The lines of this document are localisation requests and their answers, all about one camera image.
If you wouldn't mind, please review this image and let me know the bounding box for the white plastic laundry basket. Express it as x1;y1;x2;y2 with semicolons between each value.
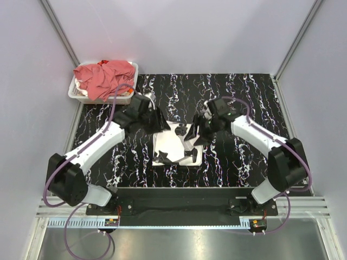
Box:
68;61;139;105

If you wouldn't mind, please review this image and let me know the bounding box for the aluminium frame post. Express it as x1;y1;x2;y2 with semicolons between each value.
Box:
39;0;80;66
273;0;325;81

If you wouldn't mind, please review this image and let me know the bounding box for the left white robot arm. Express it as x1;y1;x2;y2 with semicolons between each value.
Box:
44;93;170;215

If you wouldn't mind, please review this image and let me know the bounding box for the left aluminium frame post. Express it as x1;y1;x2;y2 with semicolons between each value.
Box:
39;0;80;66

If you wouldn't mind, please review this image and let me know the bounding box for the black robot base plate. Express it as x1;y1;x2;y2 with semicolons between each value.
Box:
86;187;278;217

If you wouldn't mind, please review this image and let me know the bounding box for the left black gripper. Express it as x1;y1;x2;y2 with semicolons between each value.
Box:
138;106;170;134

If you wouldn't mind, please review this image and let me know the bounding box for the purple cable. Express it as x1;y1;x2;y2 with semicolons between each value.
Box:
43;83;136;258
222;96;311;234

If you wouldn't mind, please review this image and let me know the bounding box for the white t-shirt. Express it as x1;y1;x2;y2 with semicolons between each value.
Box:
152;122;203;167

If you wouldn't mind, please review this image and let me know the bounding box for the grey slotted cable duct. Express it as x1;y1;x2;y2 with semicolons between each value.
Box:
48;217;250;229

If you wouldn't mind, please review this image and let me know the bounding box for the white garment in basket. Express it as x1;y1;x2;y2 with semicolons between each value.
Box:
74;78;88;96

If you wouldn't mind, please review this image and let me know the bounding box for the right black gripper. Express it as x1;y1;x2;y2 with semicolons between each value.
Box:
184;114;220;147

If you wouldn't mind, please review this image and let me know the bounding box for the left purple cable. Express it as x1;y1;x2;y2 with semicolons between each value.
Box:
43;83;136;258

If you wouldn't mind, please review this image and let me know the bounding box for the right aluminium frame post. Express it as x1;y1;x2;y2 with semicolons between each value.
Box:
273;0;325;81

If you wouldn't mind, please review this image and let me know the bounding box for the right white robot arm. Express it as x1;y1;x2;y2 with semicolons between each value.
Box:
184;96;312;215

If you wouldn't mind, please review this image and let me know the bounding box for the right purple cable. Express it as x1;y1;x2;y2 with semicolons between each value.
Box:
222;96;311;234

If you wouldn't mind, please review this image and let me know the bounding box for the pink crumpled t-shirt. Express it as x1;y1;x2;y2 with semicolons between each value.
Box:
73;60;135;102

